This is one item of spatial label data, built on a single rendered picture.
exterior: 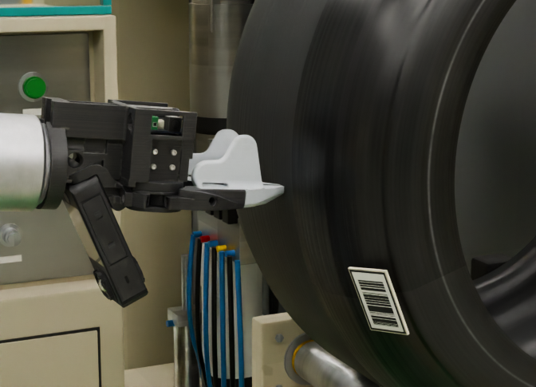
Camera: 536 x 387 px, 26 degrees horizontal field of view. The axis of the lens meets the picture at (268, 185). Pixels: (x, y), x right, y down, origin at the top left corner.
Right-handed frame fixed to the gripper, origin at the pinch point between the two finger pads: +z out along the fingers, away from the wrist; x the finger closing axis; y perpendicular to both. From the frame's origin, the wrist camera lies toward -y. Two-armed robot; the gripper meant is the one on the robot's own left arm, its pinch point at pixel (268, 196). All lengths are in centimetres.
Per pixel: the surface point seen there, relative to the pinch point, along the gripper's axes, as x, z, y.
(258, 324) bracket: 24.7, 12.5, -18.6
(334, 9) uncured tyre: -4.1, 2.2, 16.3
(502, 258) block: 21.8, 42.5, -10.4
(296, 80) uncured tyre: -1.5, 0.8, 10.1
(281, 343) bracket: 23.9, 15.2, -20.7
